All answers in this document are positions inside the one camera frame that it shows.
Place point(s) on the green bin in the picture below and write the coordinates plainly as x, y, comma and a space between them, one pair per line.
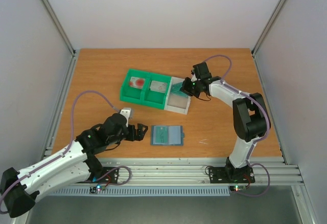
133, 95
155, 99

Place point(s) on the right status board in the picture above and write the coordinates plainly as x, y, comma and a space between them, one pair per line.
237, 188

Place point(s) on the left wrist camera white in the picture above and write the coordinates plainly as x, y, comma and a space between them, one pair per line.
127, 112

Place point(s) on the card with red circles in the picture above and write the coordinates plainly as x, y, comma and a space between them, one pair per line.
136, 82

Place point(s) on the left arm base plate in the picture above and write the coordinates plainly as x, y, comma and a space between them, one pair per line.
108, 174

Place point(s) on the aluminium frame post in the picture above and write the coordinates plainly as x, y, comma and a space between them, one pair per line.
268, 26
50, 11

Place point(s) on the left status board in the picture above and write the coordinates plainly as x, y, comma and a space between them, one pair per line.
96, 189

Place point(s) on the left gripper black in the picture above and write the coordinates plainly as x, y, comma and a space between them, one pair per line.
140, 135

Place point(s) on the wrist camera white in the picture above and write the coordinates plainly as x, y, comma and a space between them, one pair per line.
127, 112
193, 78

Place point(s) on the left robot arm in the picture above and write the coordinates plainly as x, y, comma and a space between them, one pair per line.
76, 162

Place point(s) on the green bin middle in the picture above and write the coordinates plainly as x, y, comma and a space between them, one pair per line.
155, 99

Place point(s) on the teal leather card holder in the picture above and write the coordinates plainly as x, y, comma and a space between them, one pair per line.
176, 135

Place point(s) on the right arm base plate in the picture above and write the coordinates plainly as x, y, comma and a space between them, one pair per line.
230, 175

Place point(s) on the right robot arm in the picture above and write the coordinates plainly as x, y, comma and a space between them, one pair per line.
250, 119

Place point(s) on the aluminium rail front frame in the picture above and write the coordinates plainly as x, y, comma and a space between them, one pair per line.
190, 171

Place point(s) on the left aluminium frame post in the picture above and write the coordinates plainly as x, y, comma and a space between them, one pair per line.
50, 11

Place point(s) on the grey card in bin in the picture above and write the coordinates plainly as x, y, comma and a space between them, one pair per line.
158, 86

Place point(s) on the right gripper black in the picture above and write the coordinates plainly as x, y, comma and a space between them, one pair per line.
189, 87

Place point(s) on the white translucent bin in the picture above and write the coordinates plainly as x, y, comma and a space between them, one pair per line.
176, 103

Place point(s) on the grey slotted cable duct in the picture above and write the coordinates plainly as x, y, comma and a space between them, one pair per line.
145, 191

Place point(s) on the teal VIP card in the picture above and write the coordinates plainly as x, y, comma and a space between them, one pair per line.
160, 135
175, 90

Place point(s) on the green bin left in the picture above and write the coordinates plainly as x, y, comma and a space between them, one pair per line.
133, 95

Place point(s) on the right aluminium frame post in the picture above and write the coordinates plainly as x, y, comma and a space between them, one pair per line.
268, 26

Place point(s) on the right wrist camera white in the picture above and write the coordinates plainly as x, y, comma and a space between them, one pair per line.
193, 78

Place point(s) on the status board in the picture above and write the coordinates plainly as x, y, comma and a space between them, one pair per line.
96, 189
237, 188

